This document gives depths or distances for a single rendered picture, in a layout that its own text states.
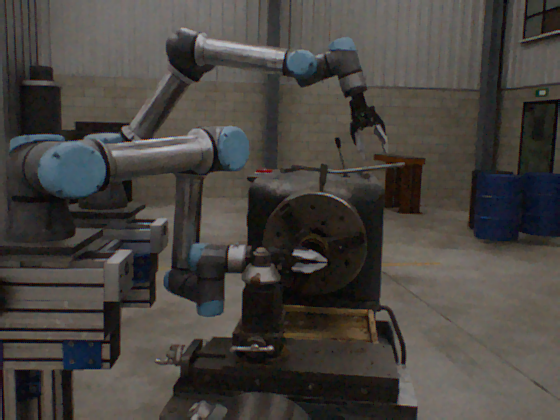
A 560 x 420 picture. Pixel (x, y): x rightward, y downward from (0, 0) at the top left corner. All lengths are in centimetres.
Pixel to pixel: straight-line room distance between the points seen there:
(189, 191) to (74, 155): 45
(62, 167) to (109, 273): 27
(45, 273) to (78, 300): 9
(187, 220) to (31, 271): 44
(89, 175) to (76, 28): 1085
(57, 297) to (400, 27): 1181
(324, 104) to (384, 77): 147
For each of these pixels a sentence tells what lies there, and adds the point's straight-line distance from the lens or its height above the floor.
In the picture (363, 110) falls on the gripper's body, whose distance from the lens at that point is 166.
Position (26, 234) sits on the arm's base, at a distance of 132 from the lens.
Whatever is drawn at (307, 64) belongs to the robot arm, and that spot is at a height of 160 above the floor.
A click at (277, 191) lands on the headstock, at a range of 181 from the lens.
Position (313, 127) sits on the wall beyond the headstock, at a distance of 1193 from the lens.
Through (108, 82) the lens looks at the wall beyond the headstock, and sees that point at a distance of 1175.
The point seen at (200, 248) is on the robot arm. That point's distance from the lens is 147.
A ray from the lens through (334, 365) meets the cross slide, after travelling 111.
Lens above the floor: 142
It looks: 8 degrees down
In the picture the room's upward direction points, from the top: 1 degrees clockwise
